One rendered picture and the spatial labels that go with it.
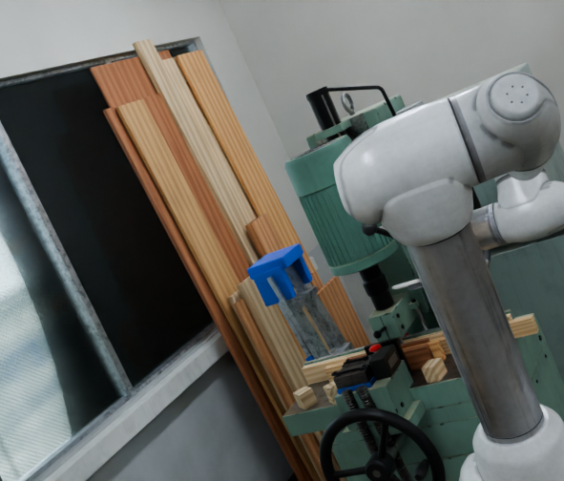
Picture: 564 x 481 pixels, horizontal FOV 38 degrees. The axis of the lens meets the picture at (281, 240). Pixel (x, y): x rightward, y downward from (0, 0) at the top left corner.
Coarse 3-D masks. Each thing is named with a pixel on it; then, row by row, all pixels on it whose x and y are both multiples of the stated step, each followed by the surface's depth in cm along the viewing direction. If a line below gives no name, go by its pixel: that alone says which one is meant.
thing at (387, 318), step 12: (396, 300) 206; (408, 300) 208; (384, 312) 200; (396, 312) 200; (408, 312) 206; (372, 324) 202; (384, 324) 200; (396, 324) 199; (408, 324) 204; (384, 336) 201; (396, 336) 200
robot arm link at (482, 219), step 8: (480, 208) 169; (488, 208) 167; (472, 216) 168; (480, 216) 167; (488, 216) 166; (472, 224) 168; (480, 224) 167; (488, 224) 166; (480, 232) 167; (488, 232) 166; (496, 232) 165; (480, 240) 167; (488, 240) 167; (496, 240) 166; (488, 248) 169
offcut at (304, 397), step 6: (300, 390) 209; (306, 390) 207; (312, 390) 207; (294, 396) 209; (300, 396) 206; (306, 396) 206; (312, 396) 207; (300, 402) 207; (306, 402) 206; (312, 402) 207; (306, 408) 206
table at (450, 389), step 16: (448, 368) 191; (320, 384) 220; (416, 384) 190; (432, 384) 187; (448, 384) 185; (464, 384) 183; (320, 400) 208; (416, 400) 190; (432, 400) 188; (448, 400) 186; (464, 400) 184; (288, 416) 208; (304, 416) 206; (320, 416) 203; (336, 416) 201; (416, 416) 184; (304, 432) 207; (352, 432) 189; (400, 432) 183
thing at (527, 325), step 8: (512, 320) 191; (520, 320) 189; (528, 320) 188; (512, 328) 190; (520, 328) 189; (528, 328) 189; (536, 328) 188; (520, 336) 190; (448, 352) 200; (328, 368) 217; (336, 368) 216; (328, 376) 217
